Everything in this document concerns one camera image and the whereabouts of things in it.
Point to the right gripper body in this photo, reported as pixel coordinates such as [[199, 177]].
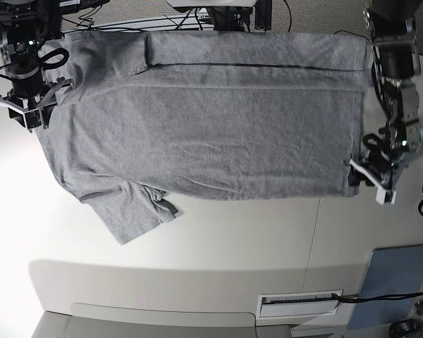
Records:
[[31, 109]]

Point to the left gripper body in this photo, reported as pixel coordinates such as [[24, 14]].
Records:
[[377, 171]]

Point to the grey T-shirt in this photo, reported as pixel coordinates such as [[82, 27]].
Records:
[[212, 115]]

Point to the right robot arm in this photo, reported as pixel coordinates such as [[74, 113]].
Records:
[[27, 26]]

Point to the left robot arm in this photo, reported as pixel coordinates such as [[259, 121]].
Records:
[[392, 35]]

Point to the blue-grey flat panel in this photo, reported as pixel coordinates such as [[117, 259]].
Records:
[[391, 270]]

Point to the black device bottom right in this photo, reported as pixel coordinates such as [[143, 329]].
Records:
[[405, 329]]

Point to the black aluminium frame post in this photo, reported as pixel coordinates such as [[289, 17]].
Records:
[[263, 15]]

